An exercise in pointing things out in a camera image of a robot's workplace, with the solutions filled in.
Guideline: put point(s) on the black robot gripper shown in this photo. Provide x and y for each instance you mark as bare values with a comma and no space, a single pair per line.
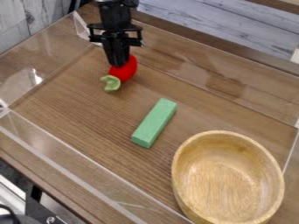
129,35

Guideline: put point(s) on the red plush strawberry toy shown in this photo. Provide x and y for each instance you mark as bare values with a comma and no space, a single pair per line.
118,74

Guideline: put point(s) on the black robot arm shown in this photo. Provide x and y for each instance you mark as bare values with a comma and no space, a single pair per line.
114,16

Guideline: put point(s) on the green rectangular block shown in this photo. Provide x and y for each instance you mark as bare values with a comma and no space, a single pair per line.
153,123

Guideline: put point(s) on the wooden bowl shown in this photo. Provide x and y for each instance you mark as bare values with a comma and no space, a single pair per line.
227,181

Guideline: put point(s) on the clear acrylic enclosure wall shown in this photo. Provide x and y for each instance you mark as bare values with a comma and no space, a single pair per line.
65,129

